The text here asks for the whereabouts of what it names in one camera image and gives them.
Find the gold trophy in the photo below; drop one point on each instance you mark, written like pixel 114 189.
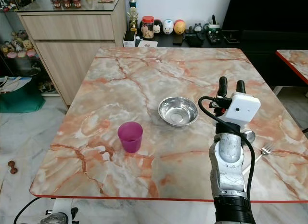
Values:
pixel 133 14

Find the small brown dumbbell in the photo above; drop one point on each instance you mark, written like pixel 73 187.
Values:
pixel 12 167

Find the glass shelf with plush toys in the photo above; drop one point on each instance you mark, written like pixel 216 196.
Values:
pixel 19 48

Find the black television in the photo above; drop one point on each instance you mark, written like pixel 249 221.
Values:
pixel 264 11

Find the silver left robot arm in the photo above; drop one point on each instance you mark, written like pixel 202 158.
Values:
pixel 60 218

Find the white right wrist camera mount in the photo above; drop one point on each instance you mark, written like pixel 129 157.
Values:
pixel 243 108

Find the white egg-shaped figure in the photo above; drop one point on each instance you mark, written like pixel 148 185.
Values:
pixel 168 27

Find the stainless steel bowl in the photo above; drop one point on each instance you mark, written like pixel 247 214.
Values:
pixel 178 112

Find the purple plastic cup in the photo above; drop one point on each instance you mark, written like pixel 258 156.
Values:
pixel 130 137

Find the light wooden cabinet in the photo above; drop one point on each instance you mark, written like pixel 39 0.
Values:
pixel 77 48

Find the black remote control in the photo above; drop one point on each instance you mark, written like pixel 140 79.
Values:
pixel 214 37

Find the yellow egg-shaped figure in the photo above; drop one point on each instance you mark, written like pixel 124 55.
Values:
pixel 180 27

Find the silver metal fork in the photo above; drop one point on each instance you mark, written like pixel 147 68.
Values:
pixel 267 149

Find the green bag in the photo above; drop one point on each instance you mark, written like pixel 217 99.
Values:
pixel 21 98

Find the silver metal spoon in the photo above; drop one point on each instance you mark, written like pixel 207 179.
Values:
pixel 250 136

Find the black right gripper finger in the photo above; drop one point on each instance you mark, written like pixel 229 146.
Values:
pixel 240 87
pixel 222 87

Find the clear jar with red lid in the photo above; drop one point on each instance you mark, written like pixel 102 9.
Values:
pixel 147 28

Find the small white box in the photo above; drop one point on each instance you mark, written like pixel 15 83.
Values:
pixel 129 39

